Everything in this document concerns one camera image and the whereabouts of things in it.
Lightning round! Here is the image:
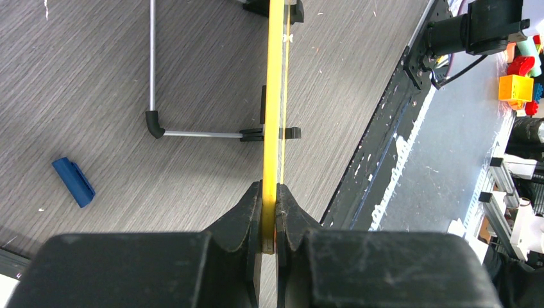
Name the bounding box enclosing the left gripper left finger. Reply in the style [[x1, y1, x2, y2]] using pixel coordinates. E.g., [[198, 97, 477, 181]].
[[8, 182, 262, 307]]

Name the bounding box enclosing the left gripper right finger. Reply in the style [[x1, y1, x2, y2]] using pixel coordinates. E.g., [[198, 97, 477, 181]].
[[275, 184, 500, 307]]

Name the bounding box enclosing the blue marker cap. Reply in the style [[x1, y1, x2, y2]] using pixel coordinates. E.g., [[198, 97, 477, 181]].
[[51, 157, 96, 208]]

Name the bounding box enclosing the black white checkerboard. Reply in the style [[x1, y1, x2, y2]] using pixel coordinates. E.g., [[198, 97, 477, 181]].
[[0, 247, 31, 280]]

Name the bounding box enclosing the yellow framed whiteboard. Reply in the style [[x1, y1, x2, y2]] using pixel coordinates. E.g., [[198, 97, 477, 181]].
[[261, 1, 292, 254]]

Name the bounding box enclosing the metal wire whiteboard stand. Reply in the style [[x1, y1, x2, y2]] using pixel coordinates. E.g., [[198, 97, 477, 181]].
[[145, 1, 304, 142]]

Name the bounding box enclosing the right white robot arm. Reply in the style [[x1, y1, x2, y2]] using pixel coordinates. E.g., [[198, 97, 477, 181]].
[[426, 0, 531, 56]]

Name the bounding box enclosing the colourful toy blocks pile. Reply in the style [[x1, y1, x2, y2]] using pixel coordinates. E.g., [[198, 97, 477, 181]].
[[498, 34, 543, 117]]

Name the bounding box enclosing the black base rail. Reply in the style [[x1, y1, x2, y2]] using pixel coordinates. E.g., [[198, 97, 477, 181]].
[[320, 1, 452, 230]]

